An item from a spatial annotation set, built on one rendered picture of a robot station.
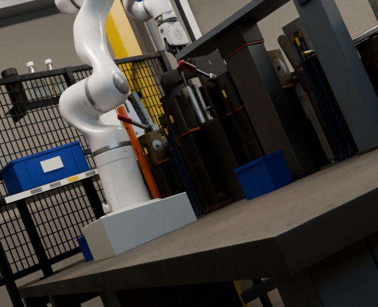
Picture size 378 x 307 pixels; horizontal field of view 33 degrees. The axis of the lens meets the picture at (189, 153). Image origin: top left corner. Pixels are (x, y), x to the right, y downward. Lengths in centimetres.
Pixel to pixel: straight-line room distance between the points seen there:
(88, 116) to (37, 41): 264
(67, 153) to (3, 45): 202
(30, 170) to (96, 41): 72
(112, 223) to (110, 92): 39
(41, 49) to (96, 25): 252
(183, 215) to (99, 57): 53
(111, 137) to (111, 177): 11
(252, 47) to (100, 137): 51
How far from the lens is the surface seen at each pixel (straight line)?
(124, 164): 183
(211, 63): 203
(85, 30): 199
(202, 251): 74
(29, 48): 449
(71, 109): 191
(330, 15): 159
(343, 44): 158
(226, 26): 171
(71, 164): 256
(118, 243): 170
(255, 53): 173
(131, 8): 244
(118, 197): 182
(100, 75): 185
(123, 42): 330
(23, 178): 247
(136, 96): 237
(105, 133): 184
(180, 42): 243
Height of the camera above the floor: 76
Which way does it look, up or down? 4 degrees up
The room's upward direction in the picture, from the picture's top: 23 degrees counter-clockwise
